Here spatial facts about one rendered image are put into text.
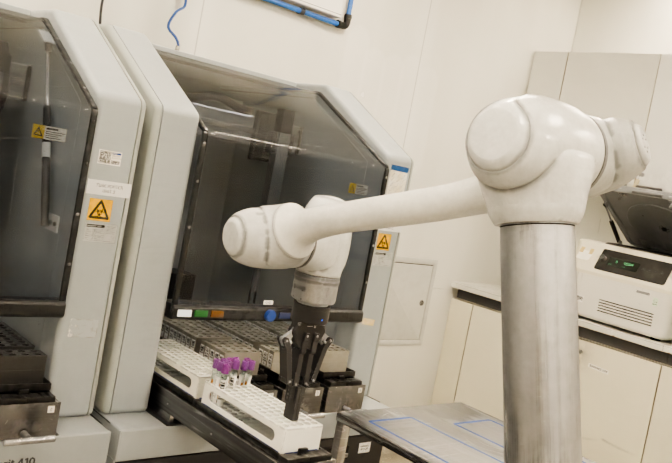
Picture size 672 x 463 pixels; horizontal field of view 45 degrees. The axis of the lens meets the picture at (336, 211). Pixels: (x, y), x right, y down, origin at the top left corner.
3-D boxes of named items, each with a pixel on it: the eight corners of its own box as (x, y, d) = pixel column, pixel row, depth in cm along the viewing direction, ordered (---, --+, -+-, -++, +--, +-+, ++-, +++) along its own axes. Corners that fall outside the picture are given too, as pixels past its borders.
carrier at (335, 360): (341, 369, 226) (345, 348, 226) (346, 371, 224) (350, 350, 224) (309, 370, 218) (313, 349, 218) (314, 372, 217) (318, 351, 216)
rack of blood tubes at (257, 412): (198, 407, 176) (203, 379, 176) (236, 404, 183) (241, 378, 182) (279, 460, 154) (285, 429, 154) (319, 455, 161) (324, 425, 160)
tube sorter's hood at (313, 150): (79, 271, 222) (118, 42, 219) (256, 281, 262) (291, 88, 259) (171, 320, 184) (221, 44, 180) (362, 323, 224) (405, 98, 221)
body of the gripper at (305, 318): (316, 298, 165) (308, 342, 166) (284, 296, 159) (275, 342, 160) (340, 307, 160) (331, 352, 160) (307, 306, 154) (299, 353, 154)
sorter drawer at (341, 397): (189, 340, 262) (194, 313, 261) (225, 340, 271) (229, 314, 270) (334, 419, 208) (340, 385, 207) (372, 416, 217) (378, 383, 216)
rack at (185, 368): (132, 363, 200) (137, 339, 199) (168, 362, 206) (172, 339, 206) (194, 404, 178) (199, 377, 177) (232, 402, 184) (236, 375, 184)
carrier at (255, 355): (253, 372, 206) (257, 349, 205) (258, 375, 204) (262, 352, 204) (215, 374, 198) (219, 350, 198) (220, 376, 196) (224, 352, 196)
